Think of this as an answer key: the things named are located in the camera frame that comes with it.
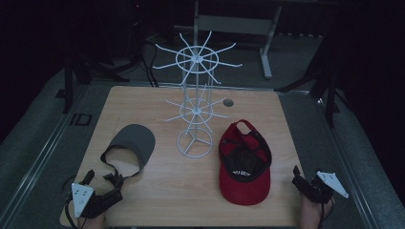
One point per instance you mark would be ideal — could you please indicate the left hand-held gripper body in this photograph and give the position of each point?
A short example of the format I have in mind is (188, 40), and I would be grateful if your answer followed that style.
(81, 197)

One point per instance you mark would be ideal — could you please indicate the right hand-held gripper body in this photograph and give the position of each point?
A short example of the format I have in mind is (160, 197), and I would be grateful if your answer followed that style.
(331, 183)

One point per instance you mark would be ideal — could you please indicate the red baseball cap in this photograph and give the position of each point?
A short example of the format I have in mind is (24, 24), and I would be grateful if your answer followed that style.
(242, 194)

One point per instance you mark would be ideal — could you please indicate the person's left hand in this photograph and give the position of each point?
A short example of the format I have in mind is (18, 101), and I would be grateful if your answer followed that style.
(92, 222)

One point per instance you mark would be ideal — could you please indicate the person's right hand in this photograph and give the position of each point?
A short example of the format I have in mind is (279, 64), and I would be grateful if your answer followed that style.
(312, 213)

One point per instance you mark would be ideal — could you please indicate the black metal stand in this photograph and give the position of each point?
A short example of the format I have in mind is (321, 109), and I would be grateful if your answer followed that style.
(68, 86)
(329, 92)

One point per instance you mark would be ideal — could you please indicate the grey table grommet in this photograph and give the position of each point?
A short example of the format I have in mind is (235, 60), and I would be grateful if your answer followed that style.
(228, 102)

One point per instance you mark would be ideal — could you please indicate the grey metal desk frame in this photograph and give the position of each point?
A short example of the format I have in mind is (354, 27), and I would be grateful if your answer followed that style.
(235, 24)

